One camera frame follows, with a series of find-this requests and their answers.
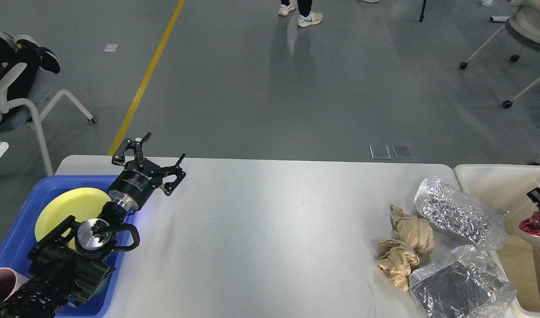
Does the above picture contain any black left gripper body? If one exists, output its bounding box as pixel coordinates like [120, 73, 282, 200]
[107, 161, 163, 211]

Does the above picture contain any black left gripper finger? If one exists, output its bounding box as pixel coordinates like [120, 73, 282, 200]
[155, 153, 186, 197]
[112, 132, 152, 170]

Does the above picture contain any crushed red can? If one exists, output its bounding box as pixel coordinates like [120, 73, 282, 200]
[518, 211, 540, 237]

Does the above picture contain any yellow plastic plate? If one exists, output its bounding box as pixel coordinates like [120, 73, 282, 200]
[32, 187, 112, 254]

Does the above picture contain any silver foil bag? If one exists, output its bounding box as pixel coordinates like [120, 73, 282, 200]
[414, 176, 509, 250]
[409, 245, 517, 318]

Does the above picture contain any teal mug yellow inside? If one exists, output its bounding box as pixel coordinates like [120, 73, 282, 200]
[92, 275, 112, 298]

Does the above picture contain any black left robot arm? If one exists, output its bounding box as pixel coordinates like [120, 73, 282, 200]
[0, 132, 186, 318]

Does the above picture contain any beige plastic bin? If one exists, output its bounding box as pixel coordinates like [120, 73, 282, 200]
[454, 164, 540, 318]

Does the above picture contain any grey floor plate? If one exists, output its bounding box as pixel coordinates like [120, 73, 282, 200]
[392, 144, 415, 159]
[369, 144, 392, 160]

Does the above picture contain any blue plastic tray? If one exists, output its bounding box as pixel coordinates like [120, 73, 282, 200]
[0, 176, 122, 318]

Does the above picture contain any crumpled brown paper ball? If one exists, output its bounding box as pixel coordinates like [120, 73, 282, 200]
[377, 238, 420, 292]

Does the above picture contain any person in black clothes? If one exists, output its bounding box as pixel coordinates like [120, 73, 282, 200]
[0, 31, 61, 115]

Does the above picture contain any pink mug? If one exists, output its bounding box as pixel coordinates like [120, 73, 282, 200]
[0, 267, 30, 301]

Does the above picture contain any white office chair right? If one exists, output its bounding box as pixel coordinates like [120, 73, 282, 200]
[459, 0, 540, 109]

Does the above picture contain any black tripod leg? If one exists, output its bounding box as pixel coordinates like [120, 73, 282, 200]
[418, 0, 427, 23]

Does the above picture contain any passer-by white sneakers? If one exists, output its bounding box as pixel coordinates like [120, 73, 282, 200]
[278, 0, 324, 27]

